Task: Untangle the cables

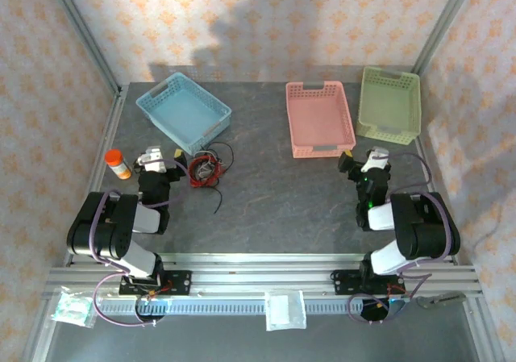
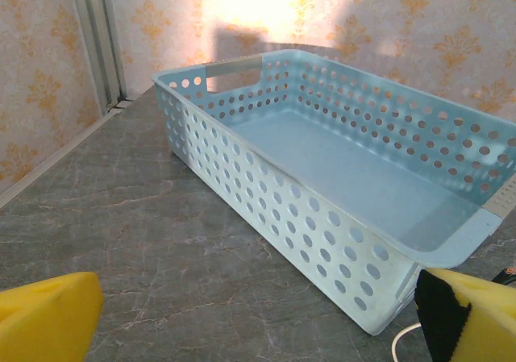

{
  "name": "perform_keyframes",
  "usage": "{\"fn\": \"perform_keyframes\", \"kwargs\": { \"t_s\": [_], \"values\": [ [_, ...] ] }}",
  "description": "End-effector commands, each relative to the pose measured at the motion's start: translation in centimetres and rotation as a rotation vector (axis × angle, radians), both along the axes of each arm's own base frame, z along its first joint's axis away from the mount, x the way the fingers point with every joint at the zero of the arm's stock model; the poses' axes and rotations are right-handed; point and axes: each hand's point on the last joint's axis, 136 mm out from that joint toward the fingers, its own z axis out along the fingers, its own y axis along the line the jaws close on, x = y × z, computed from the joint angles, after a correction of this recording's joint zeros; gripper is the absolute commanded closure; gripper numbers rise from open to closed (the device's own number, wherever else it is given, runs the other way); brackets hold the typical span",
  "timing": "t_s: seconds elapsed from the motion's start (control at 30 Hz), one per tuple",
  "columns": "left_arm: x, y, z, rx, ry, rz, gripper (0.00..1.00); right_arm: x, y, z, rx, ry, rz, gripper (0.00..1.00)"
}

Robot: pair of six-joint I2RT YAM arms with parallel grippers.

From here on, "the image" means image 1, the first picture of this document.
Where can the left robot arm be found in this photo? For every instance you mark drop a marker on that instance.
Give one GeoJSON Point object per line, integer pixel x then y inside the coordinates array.
{"type": "Point", "coordinates": [105, 233]}

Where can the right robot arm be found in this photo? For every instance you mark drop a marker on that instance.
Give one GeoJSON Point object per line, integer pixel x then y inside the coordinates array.
{"type": "Point", "coordinates": [419, 225]}

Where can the blue plastic basket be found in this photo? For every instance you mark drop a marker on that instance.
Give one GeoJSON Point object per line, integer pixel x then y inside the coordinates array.
{"type": "Point", "coordinates": [181, 112]}

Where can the orange capped bottle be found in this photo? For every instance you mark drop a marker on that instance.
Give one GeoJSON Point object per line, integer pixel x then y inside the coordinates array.
{"type": "Point", "coordinates": [119, 166]}

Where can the pink plastic basket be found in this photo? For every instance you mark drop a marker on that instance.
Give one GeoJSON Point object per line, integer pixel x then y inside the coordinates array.
{"type": "Point", "coordinates": [318, 120]}

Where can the green plastic basket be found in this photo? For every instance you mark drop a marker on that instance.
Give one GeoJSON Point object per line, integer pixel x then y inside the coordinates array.
{"type": "Point", "coordinates": [387, 108]}

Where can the clear bag green contents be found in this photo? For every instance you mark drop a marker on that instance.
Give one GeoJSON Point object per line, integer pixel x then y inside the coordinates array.
{"type": "Point", "coordinates": [72, 307]}

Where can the clear bag white pad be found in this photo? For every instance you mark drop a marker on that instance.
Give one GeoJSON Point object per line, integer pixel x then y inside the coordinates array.
{"type": "Point", "coordinates": [284, 309]}

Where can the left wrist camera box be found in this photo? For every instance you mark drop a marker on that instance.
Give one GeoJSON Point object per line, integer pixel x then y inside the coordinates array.
{"type": "Point", "coordinates": [153, 164]}

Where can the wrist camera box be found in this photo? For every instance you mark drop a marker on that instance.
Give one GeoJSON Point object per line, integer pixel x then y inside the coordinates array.
{"type": "Point", "coordinates": [153, 164]}
{"type": "Point", "coordinates": [375, 162]}

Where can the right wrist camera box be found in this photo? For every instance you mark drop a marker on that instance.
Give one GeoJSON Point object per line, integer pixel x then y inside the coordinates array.
{"type": "Point", "coordinates": [375, 162]}

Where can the aluminium table side rail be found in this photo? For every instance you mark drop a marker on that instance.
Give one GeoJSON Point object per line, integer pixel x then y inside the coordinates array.
{"type": "Point", "coordinates": [433, 188]}
{"type": "Point", "coordinates": [109, 136]}

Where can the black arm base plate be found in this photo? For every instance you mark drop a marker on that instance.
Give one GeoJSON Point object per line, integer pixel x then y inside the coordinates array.
{"type": "Point", "coordinates": [181, 281]}
{"type": "Point", "coordinates": [342, 281]}

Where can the aluminium frame rail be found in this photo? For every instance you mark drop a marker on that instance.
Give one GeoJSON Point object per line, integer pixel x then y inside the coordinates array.
{"type": "Point", "coordinates": [258, 275]}

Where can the aluminium frame post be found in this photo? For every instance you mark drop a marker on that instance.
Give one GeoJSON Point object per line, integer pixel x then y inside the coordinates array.
{"type": "Point", "coordinates": [443, 23]}
{"type": "Point", "coordinates": [80, 27]}

